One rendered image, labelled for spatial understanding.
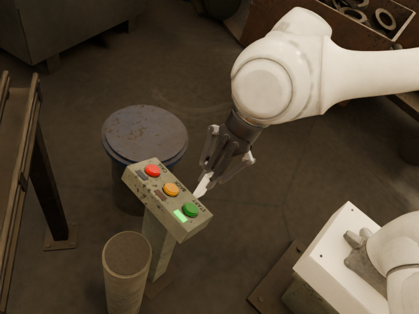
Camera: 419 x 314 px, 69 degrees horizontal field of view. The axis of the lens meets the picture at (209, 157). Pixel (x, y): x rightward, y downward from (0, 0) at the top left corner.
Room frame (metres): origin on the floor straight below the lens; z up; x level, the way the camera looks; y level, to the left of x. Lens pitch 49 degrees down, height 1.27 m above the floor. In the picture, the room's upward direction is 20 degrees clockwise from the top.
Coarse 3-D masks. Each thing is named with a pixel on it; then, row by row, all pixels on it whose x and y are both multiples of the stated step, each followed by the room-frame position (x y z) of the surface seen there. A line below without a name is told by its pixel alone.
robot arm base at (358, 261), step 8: (352, 232) 0.59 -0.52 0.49; (360, 232) 0.62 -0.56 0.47; (368, 232) 0.63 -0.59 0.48; (352, 240) 0.56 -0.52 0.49; (360, 240) 0.57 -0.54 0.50; (352, 248) 0.55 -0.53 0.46; (360, 248) 0.54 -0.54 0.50; (352, 256) 0.51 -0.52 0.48; (360, 256) 0.52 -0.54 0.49; (344, 264) 0.49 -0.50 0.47; (352, 264) 0.49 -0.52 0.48; (360, 264) 0.49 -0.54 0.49; (368, 264) 0.49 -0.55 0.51; (360, 272) 0.47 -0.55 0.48; (368, 272) 0.47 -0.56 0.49; (376, 272) 0.47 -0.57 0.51; (368, 280) 0.46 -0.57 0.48; (376, 280) 0.46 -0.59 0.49; (384, 280) 0.46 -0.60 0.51; (376, 288) 0.44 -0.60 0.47; (384, 288) 0.45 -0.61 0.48; (384, 296) 0.43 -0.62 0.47
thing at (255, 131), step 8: (232, 112) 0.47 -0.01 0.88; (232, 120) 0.46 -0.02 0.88; (240, 120) 0.45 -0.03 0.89; (224, 128) 0.47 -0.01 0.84; (232, 128) 0.45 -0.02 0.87; (240, 128) 0.44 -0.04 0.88; (248, 128) 0.44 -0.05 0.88; (256, 128) 0.45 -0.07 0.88; (232, 136) 0.46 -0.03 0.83; (240, 136) 0.44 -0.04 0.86; (248, 136) 0.44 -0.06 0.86; (256, 136) 0.46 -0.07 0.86; (240, 144) 0.45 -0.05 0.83; (248, 144) 0.45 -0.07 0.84; (240, 152) 0.44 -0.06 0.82
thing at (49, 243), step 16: (32, 160) 0.41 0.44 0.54; (48, 160) 0.45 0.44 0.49; (32, 176) 0.40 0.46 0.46; (48, 176) 0.42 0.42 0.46; (48, 192) 0.41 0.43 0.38; (48, 208) 0.41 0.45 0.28; (48, 224) 0.40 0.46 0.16; (64, 224) 0.43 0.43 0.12; (48, 240) 0.39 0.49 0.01; (64, 240) 0.41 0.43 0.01
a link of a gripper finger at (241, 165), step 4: (248, 160) 0.43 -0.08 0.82; (240, 164) 0.42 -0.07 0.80; (244, 164) 0.42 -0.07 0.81; (248, 164) 0.42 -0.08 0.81; (232, 168) 0.42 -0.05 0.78; (236, 168) 0.42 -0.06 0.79; (240, 168) 0.42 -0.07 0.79; (228, 172) 0.42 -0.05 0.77; (232, 172) 0.42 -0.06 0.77; (236, 172) 0.42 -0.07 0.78; (224, 176) 0.41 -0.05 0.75; (228, 176) 0.41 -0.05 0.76; (232, 176) 0.42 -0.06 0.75; (220, 180) 0.41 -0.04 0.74; (224, 180) 0.41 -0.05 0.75
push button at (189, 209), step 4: (188, 204) 0.40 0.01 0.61; (192, 204) 0.41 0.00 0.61; (184, 208) 0.39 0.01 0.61; (188, 208) 0.39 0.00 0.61; (192, 208) 0.40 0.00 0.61; (196, 208) 0.40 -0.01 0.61; (188, 212) 0.38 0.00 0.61; (192, 212) 0.38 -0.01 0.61; (196, 212) 0.39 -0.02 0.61; (192, 216) 0.38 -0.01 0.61
